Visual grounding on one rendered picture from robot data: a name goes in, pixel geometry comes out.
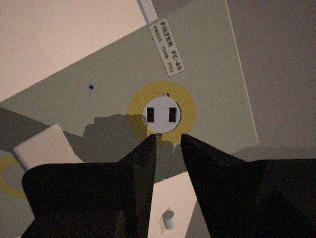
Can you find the grey-brown rectangular panel with square hole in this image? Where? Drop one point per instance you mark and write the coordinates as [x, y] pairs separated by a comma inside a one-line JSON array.
[[189, 53]]

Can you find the beige cylinder with two slots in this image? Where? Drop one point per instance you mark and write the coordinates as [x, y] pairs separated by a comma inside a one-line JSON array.
[[161, 114]]

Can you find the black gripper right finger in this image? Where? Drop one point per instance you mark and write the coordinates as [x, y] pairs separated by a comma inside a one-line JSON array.
[[233, 193]]

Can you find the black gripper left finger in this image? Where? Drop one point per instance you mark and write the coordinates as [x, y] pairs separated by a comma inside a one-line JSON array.
[[126, 185]]

